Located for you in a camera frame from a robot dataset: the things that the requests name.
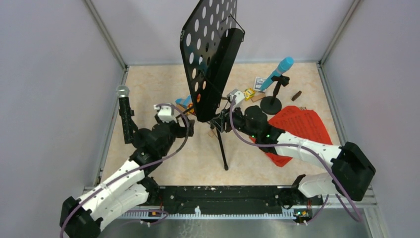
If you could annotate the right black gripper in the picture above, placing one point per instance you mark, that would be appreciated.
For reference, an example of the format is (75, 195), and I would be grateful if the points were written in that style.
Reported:
(237, 110)

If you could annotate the red sheet music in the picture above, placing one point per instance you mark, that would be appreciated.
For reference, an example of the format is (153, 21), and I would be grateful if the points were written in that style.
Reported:
(302, 123)

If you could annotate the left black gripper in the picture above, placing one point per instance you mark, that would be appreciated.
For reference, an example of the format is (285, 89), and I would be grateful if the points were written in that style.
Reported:
(182, 130)

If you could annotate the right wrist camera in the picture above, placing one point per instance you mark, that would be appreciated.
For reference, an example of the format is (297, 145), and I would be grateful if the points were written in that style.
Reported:
(236, 97)

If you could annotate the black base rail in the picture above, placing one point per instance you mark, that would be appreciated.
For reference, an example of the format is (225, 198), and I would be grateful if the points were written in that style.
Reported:
(229, 200)

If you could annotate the blue yellow toy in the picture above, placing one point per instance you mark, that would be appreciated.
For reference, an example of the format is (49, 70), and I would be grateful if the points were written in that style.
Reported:
(185, 105)

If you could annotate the wooden block near card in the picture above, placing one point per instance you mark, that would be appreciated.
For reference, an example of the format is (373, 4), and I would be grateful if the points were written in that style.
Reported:
(258, 97)

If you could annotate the black music stand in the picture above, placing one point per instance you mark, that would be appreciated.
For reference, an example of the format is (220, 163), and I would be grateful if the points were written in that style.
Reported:
(209, 43)

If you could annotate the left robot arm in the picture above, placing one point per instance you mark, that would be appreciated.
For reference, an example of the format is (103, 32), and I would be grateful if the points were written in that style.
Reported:
(88, 215)

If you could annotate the blue playing card box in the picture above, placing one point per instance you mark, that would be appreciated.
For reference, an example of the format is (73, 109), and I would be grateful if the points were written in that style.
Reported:
(258, 84)

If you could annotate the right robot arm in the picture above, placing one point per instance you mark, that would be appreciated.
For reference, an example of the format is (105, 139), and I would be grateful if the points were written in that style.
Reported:
(348, 171)

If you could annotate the dark brown wooden block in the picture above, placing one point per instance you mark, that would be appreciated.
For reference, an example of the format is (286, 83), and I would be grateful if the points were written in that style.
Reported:
(296, 96)

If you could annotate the black silver-head microphone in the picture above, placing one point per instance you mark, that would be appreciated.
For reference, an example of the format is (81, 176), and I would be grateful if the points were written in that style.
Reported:
(123, 99)

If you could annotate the blue toy microphone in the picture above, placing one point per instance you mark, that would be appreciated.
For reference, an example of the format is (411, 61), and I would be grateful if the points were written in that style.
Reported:
(283, 67)

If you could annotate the black round-base microphone stand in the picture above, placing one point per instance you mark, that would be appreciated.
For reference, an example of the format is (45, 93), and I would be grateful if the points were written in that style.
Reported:
(271, 105)

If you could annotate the yellow toy block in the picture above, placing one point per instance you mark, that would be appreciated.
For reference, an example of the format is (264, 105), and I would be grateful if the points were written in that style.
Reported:
(248, 93)

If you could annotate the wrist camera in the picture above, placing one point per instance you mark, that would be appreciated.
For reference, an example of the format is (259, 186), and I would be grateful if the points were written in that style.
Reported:
(165, 113)
(236, 97)

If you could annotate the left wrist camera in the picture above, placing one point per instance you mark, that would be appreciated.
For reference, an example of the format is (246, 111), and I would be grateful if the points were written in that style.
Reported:
(165, 113)

